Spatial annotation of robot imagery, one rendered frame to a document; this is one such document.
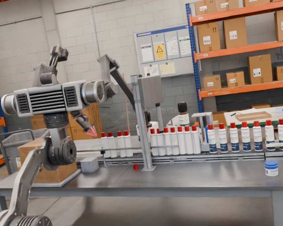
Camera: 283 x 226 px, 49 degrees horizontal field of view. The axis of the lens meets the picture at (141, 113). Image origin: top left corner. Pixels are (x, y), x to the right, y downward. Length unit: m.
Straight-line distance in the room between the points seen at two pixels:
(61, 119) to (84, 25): 5.47
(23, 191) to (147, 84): 1.02
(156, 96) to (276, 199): 0.97
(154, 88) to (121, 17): 4.84
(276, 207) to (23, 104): 1.50
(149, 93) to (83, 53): 5.11
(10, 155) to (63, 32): 3.58
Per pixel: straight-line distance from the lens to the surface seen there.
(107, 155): 2.48
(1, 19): 8.12
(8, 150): 4.58
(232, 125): 2.16
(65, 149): 1.78
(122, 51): 6.83
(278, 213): 1.91
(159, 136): 2.26
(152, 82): 2.11
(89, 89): 1.67
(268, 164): 1.91
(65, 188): 2.20
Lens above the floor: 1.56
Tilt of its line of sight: 9 degrees down
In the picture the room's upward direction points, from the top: 9 degrees counter-clockwise
